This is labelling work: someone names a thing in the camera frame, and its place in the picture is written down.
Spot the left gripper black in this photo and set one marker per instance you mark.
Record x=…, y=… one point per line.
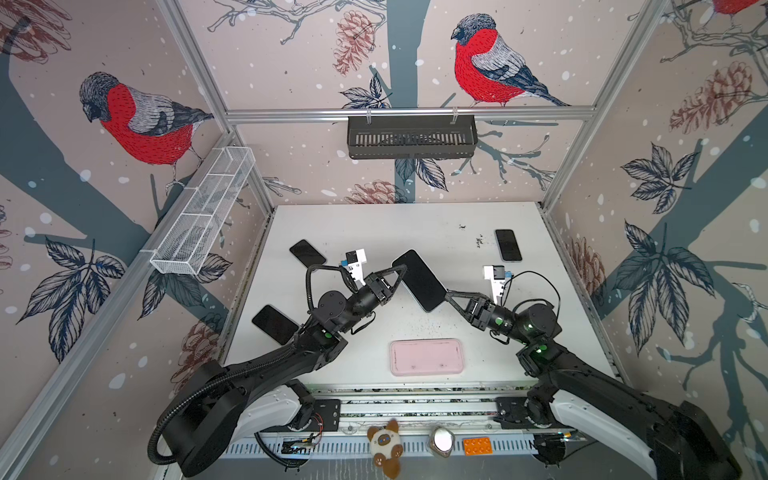
x=381, y=288

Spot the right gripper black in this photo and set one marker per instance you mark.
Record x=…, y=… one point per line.
x=480, y=311

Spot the blue phone black screen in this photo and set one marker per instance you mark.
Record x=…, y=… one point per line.
x=421, y=281

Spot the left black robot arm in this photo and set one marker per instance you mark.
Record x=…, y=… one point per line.
x=198, y=424

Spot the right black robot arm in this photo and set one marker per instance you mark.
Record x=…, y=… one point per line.
x=666, y=441

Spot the pink phone case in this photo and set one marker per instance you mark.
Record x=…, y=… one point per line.
x=426, y=357

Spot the orange block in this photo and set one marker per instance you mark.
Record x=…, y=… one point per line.
x=477, y=446

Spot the brown white plush toy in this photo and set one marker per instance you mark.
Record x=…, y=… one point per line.
x=386, y=448

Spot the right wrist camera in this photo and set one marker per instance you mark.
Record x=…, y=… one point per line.
x=498, y=277

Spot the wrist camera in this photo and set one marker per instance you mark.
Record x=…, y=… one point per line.
x=498, y=277
x=354, y=261

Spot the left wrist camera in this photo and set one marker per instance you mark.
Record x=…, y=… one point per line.
x=354, y=261

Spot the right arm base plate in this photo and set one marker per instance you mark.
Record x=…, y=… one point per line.
x=512, y=414

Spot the black wire wall basket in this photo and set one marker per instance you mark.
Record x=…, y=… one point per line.
x=412, y=137

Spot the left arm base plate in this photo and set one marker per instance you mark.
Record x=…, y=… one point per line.
x=322, y=414

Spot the white wire wall basket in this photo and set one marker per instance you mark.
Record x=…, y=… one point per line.
x=194, y=232

